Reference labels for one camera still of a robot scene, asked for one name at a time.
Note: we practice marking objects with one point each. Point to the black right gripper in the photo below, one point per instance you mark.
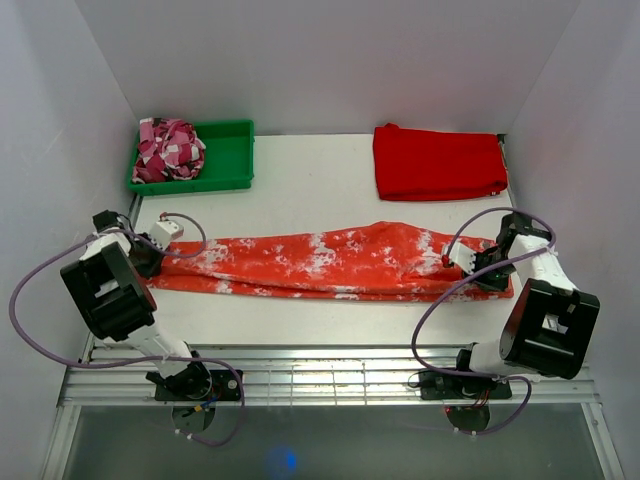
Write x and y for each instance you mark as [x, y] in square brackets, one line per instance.
[497, 285]

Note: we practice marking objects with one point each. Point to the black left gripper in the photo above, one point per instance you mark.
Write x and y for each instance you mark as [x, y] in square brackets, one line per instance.
[153, 268]

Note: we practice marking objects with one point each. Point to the red white tie-dye trousers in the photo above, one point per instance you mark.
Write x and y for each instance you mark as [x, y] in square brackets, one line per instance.
[382, 262]

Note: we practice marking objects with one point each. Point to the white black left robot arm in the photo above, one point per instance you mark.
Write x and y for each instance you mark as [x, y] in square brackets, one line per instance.
[108, 286]

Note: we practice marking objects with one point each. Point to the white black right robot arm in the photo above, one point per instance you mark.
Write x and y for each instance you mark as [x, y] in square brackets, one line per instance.
[550, 327]

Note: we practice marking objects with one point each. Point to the folded red trousers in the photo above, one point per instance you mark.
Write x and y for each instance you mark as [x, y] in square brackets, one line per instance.
[422, 166]

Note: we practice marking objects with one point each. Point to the pink camouflage garment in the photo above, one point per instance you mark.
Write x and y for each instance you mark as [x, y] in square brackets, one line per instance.
[168, 149]

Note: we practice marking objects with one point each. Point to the green plastic bin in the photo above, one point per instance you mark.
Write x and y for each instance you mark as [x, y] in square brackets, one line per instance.
[228, 161]

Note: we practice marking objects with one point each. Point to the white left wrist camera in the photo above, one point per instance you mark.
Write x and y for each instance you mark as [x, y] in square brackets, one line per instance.
[165, 231]

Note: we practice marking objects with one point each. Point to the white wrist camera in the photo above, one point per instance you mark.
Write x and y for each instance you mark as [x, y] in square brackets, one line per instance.
[457, 254]
[165, 231]

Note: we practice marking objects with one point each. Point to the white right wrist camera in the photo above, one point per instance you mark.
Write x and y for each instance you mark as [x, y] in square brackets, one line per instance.
[457, 254]

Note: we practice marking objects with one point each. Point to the aluminium table frame rail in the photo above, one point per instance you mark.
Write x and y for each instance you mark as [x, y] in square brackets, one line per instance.
[331, 394]

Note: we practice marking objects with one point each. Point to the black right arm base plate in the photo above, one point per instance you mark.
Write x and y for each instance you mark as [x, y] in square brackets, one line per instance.
[438, 386]

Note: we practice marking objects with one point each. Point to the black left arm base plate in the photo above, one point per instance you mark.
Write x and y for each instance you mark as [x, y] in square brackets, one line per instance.
[217, 385]

